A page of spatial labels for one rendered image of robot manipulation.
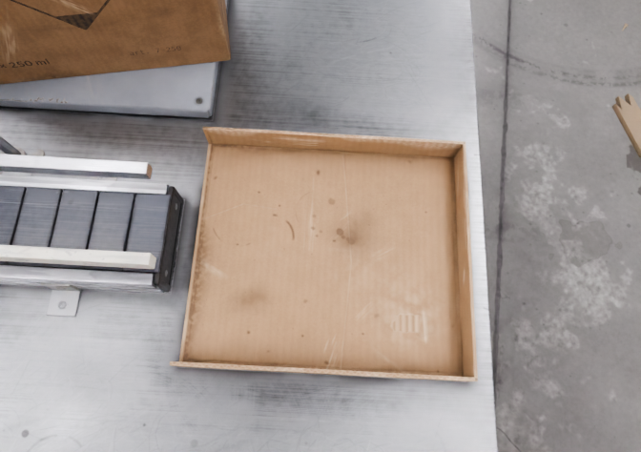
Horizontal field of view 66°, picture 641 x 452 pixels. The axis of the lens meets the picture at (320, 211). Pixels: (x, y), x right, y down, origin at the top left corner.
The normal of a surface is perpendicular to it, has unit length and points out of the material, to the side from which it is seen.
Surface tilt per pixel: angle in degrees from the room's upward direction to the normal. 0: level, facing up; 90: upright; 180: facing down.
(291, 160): 0
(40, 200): 0
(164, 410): 0
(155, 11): 90
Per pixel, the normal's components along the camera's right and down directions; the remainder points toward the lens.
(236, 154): 0.03, -0.33
